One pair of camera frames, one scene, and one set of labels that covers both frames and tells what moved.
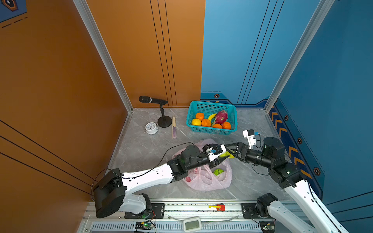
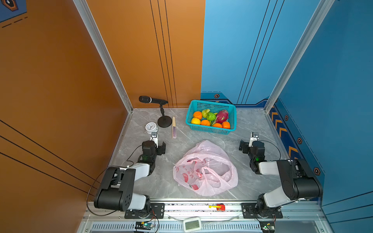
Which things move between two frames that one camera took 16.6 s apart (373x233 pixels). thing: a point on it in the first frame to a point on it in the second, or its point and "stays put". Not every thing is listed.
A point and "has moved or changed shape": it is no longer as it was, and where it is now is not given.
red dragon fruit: (221, 117) stays put
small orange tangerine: (206, 123) stays put
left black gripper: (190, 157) to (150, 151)
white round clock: (151, 128) stays put
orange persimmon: (200, 116) has moved or changed shape
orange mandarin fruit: (217, 126) stays put
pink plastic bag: (205, 178) has moved or changed shape
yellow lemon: (196, 122) stays put
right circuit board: (267, 226) stays put
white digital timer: (192, 224) stays put
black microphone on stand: (163, 121) stays put
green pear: (227, 154) to (205, 112)
